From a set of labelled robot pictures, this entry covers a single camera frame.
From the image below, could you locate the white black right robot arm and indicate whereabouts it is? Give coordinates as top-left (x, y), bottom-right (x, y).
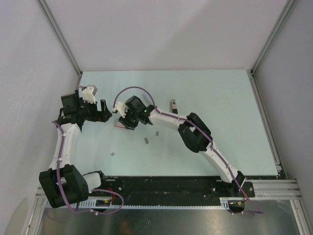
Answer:
top-left (112, 96), bottom-right (246, 196)

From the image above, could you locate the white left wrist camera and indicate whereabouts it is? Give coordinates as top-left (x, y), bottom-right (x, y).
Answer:
top-left (81, 85), bottom-right (98, 104)

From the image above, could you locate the red white staple box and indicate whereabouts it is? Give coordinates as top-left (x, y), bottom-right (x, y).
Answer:
top-left (114, 121), bottom-right (126, 129)

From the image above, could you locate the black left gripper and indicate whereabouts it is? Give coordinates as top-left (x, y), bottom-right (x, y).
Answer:
top-left (77, 97), bottom-right (112, 122)

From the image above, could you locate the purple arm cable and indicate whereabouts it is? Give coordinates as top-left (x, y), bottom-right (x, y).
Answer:
top-left (113, 86), bottom-right (265, 215)
top-left (52, 85), bottom-right (124, 216)

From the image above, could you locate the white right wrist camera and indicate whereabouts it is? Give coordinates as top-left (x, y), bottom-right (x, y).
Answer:
top-left (112, 102), bottom-right (128, 118)

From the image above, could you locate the light blue staple box sleeve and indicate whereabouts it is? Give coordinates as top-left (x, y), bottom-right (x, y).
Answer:
top-left (143, 94), bottom-right (151, 104)

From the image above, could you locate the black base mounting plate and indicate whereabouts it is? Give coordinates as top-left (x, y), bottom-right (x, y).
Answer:
top-left (89, 176), bottom-right (255, 209)

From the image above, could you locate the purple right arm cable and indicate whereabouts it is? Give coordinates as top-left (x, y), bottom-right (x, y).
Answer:
top-left (113, 86), bottom-right (265, 215)

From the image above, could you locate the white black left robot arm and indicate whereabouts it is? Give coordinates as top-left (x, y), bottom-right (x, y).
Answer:
top-left (39, 93), bottom-right (112, 208)

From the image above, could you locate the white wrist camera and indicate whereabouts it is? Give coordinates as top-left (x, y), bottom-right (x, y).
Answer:
top-left (81, 85), bottom-right (98, 104)
top-left (112, 102), bottom-right (128, 118)

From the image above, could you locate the grey slotted cable duct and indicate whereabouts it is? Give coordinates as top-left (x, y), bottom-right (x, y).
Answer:
top-left (43, 197), bottom-right (230, 211)

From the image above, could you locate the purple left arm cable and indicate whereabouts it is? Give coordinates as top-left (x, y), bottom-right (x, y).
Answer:
top-left (52, 85), bottom-right (124, 216)

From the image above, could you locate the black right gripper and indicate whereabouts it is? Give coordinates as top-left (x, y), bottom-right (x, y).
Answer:
top-left (119, 108), bottom-right (140, 131)

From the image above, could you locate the aluminium frame rail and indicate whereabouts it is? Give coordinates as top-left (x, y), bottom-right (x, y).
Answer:
top-left (35, 178), bottom-right (301, 199)

